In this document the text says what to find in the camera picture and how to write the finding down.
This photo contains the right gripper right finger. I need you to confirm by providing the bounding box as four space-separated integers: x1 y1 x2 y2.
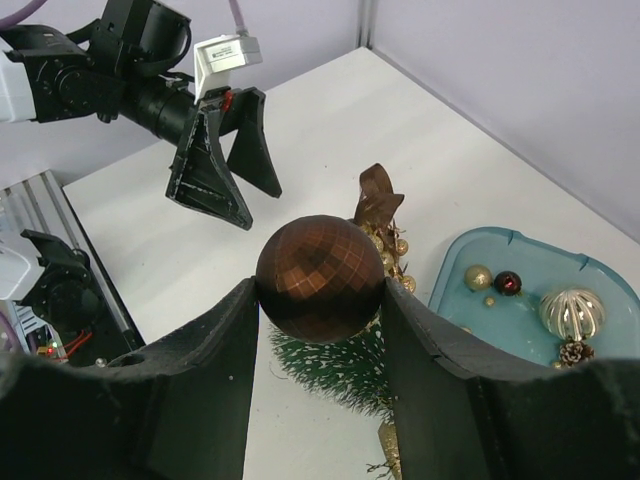
382 280 639 479

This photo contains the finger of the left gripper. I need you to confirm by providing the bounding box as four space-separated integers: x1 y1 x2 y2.
227 87 282 198

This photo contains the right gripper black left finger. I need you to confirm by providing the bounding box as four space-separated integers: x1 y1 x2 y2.
1 278 259 479

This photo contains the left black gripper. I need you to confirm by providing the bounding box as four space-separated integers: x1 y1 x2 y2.
1 1 253 230

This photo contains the small green christmas tree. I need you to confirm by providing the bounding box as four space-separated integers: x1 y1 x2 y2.
267 319 401 480

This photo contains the teal plastic tray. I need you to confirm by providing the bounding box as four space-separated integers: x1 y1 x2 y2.
428 227 639 366

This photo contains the brown matte bauble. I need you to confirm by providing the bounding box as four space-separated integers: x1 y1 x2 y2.
255 215 385 344

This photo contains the brown ribbon bow garland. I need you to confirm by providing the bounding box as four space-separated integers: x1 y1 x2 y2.
351 163 416 293

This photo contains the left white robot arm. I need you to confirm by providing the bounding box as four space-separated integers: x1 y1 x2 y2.
1 0 282 230

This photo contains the frosted pine cone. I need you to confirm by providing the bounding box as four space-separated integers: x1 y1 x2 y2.
558 340 595 368

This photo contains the small gold bauble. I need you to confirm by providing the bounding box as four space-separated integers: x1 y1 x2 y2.
464 264 493 291

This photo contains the small dark red bauble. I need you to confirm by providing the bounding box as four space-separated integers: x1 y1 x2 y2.
493 270 522 297

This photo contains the large silver gold bauble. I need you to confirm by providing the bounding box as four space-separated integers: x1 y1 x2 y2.
538 287 607 341

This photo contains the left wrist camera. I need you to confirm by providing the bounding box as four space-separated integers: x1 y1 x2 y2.
193 34 262 105

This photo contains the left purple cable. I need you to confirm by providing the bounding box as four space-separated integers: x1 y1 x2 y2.
227 0 251 36

